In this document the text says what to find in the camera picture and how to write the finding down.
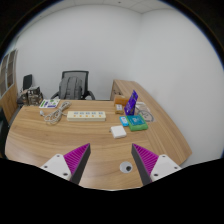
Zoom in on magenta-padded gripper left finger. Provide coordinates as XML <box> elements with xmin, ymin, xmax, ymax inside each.
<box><xmin>40</xmin><ymin>143</ymin><xmax>92</xmax><ymax>186</ymax></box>

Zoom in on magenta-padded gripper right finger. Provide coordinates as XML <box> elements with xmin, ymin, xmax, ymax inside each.
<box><xmin>131</xmin><ymin>143</ymin><xmax>183</xmax><ymax>186</ymax></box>

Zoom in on white charger block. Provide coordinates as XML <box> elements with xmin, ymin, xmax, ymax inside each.
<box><xmin>109</xmin><ymin>124</ymin><xmax>128</xmax><ymax>139</ymax></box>

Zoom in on green wipes packet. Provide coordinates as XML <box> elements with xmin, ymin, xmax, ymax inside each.
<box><xmin>126</xmin><ymin>114</ymin><xmax>149</xmax><ymax>132</ymax></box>

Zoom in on cream power strip orange buttons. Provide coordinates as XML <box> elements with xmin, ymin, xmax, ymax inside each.
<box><xmin>66</xmin><ymin>110</ymin><xmax>107</xmax><ymax>122</ymax></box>

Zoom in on clear plastic bag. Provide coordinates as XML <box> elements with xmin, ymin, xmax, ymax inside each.
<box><xmin>134</xmin><ymin>101</ymin><xmax>156</xmax><ymax>123</ymax></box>

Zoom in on small blue packet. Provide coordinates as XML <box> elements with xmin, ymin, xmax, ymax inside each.
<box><xmin>119</xmin><ymin>115</ymin><xmax>130</xmax><ymax>128</ymax></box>

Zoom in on purple pouch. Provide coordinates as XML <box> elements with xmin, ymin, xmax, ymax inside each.
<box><xmin>123</xmin><ymin>89</ymin><xmax>139</xmax><ymax>117</ymax></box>

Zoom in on brown packet white label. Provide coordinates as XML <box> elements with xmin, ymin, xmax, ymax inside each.
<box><xmin>114</xmin><ymin>103</ymin><xmax>125</xmax><ymax>115</ymax></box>

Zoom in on white green purple leaflet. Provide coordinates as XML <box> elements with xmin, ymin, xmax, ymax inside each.
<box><xmin>38</xmin><ymin>98</ymin><xmax>62</xmax><ymax>109</ymax></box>

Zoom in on orange-brown box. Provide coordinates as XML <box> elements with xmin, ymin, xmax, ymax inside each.
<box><xmin>113</xmin><ymin>95</ymin><xmax>130</xmax><ymax>107</ymax></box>

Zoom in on grey backpack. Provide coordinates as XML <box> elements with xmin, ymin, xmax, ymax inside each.
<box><xmin>58</xmin><ymin>76</ymin><xmax>84</xmax><ymax>100</ymax></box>

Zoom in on wooden side desk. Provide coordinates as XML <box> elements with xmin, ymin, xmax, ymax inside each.
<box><xmin>109</xmin><ymin>78</ymin><xmax>149</xmax><ymax>104</ymax></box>

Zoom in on cluttered desk organizer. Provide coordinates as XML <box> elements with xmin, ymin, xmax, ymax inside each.
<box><xmin>18</xmin><ymin>85</ymin><xmax>44</xmax><ymax>106</ymax></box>

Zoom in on black mesh office chair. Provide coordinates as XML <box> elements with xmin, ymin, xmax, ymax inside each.
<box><xmin>50</xmin><ymin>69</ymin><xmax>96</xmax><ymax>101</ymax></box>

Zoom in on small black chair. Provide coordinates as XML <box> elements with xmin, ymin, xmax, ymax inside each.
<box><xmin>21</xmin><ymin>73</ymin><xmax>34</xmax><ymax>92</ymax></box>

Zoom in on wooden shelf unit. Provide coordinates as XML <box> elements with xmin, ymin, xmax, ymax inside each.
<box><xmin>0</xmin><ymin>49</ymin><xmax>19</xmax><ymax>111</ymax></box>

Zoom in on round desk cable grommet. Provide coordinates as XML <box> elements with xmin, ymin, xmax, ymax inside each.
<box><xmin>119</xmin><ymin>161</ymin><xmax>134</xmax><ymax>174</ymax></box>

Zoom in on white coiled cable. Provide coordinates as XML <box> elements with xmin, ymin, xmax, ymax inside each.
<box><xmin>39</xmin><ymin>100</ymin><xmax>72</xmax><ymax>126</ymax></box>

